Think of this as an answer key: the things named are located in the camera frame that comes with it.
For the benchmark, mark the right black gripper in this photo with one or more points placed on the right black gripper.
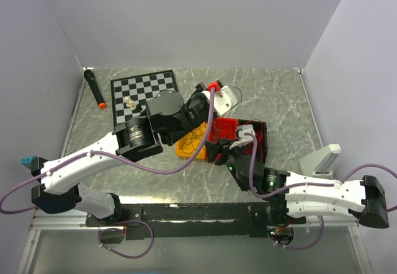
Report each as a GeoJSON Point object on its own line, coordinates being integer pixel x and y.
{"type": "Point", "coordinates": [213, 149]}

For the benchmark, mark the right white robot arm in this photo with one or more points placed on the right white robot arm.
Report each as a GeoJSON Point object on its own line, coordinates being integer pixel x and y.
{"type": "Point", "coordinates": [292, 195]}

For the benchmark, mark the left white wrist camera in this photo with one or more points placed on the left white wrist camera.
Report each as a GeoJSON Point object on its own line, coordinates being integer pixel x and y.
{"type": "Point", "coordinates": [224, 99]}

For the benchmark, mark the yellow plastic bin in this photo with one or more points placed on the yellow plastic bin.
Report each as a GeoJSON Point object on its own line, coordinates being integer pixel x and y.
{"type": "Point", "coordinates": [188, 144]}

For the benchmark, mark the black plastic bin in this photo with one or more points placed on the black plastic bin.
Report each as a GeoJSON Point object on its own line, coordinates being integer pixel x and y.
{"type": "Point", "coordinates": [260, 129]}

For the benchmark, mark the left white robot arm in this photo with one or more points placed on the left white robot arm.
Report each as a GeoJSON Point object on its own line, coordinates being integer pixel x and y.
{"type": "Point", "coordinates": [61, 185]}

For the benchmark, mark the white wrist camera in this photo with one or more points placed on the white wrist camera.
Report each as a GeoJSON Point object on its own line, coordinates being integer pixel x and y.
{"type": "Point", "coordinates": [224, 99]}
{"type": "Point", "coordinates": [245, 134]}

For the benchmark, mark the cream chess pieces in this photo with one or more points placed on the cream chess pieces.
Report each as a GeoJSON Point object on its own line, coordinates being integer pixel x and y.
{"type": "Point", "coordinates": [130, 103]}

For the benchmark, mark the red plastic bin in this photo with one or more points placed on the red plastic bin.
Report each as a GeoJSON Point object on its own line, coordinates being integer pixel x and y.
{"type": "Point", "coordinates": [223, 128]}

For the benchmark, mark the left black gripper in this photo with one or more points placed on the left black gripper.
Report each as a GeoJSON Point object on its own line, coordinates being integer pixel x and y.
{"type": "Point", "coordinates": [198, 94]}

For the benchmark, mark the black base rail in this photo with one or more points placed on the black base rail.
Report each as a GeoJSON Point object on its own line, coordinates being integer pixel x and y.
{"type": "Point", "coordinates": [203, 219]}

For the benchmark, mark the blue and brown block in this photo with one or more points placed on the blue and brown block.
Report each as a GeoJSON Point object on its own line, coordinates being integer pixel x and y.
{"type": "Point", "coordinates": [30, 162]}

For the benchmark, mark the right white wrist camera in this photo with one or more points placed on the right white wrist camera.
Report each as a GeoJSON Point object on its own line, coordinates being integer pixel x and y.
{"type": "Point", "coordinates": [245, 134]}

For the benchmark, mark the black marker orange cap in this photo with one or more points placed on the black marker orange cap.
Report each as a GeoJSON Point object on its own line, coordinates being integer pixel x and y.
{"type": "Point", "coordinates": [91, 80]}

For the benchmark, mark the black and white chessboard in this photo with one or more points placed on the black and white chessboard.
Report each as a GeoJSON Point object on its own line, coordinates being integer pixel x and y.
{"type": "Point", "coordinates": [139, 88]}

